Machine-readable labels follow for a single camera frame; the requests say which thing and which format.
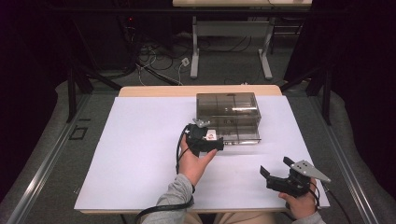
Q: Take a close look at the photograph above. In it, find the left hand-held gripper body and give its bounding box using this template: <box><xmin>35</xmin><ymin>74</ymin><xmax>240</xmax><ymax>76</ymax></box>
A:
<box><xmin>185</xmin><ymin>119</ymin><xmax>211</xmax><ymax>157</ymax></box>

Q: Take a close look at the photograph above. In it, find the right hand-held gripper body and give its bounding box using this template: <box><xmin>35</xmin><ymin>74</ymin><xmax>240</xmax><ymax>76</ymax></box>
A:
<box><xmin>265</xmin><ymin>159</ymin><xmax>332</xmax><ymax>198</ymax></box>

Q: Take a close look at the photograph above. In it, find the smoky transparent drawer organizer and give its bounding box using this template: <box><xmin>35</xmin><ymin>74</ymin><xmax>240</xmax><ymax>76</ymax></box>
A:
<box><xmin>195</xmin><ymin>91</ymin><xmax>262</xmax><ymax>146</ymax></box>

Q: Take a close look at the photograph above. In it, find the person's right hand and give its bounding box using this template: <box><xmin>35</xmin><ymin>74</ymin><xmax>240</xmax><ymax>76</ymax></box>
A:
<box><xmin>278</xmin><ymin>178</ymin><xmax>318</xmax><ymax>220</ymax></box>

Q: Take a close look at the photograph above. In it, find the person's left hand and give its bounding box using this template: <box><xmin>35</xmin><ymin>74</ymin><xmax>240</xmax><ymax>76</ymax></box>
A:
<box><xmin>178</xmin><ymin>138</ymin><xmax>219</xmax><ymax>187</ymax></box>

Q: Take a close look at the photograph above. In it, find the white table mat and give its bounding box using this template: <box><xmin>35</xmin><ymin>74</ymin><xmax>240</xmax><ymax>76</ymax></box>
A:
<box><xmin>74</xmin><ymin>95</ymin><xmax>331</xmax><ymax>211</ymax></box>

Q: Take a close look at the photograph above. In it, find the black metal stand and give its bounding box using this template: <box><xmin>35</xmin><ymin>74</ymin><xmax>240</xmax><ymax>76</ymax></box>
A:
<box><xmin>279</xmin><ymin>63</ymin><xmax>333</xmax><ymax>126</ymax></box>
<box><xmin>65</xmin><ymin>64</ymin><xmax>123</xmax><ymax>124</ymax></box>

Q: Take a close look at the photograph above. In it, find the left hand-held gripper black cable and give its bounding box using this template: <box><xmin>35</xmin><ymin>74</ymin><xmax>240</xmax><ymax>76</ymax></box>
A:
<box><xmin>134</xmin><ymin>123</ymin><xmax>196</xmax><ymax>224</ymax></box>

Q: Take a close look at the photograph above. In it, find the metal floor rail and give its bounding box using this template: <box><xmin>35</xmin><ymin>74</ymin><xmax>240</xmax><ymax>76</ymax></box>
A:
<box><xmin>307</xmin><ymin>92</ymin><xmax>381</xmax><ymax>224</ymax></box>
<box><xmin>5</xmin><ymin>92</ymin><xmax>92</xmax><ymax>224</ymax></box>

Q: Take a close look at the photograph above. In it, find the tangle of floor cables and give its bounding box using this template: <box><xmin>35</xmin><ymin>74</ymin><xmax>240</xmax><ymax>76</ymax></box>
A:
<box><xmin>124</xmin><ymin>18</ymin><xmax>272</xmax><ymax>88</ymax></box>

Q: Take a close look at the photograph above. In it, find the white metal frame desk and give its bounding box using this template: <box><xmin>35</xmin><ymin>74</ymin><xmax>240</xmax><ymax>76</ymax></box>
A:
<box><xmin>172</xmin><ymin>0</ymin><xmax>313</xmax><ymax>80</ymax></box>

